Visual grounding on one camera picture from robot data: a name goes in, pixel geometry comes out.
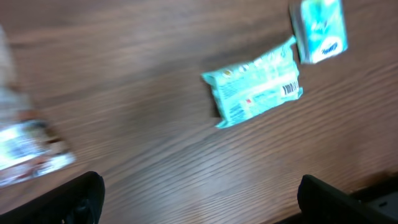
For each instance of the brown snack bag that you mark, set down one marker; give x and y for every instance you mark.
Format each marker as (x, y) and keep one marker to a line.
(30, 147)

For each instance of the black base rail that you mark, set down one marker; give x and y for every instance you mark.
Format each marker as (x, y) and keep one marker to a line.
(373, 202)

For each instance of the green white tissue pack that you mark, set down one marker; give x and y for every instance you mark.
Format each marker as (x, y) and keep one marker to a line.
(319, 28)

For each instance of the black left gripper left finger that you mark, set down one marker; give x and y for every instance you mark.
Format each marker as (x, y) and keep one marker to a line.
(80, 200)

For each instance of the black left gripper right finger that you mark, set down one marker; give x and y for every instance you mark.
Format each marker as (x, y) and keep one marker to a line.
(329, 205)

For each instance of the teal tissue packet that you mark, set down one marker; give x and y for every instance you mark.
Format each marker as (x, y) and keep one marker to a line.
(244, 90)

